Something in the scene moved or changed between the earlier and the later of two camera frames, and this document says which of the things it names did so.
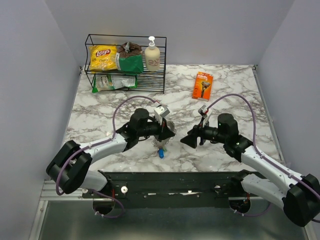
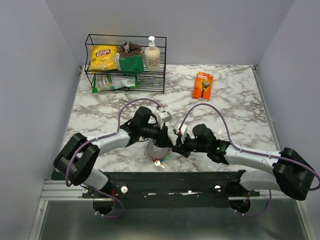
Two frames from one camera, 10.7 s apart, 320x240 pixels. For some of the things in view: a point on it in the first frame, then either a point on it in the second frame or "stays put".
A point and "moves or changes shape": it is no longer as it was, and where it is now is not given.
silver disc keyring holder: x=164 y=143 moves or changes shape
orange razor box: x=203 y=85 stays put
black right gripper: x=191 y=140 to x=179 y=144
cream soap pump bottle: x=152 y=56 stays put
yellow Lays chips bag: x=103 y=57 stays put
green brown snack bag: x=129 y=59 stays put
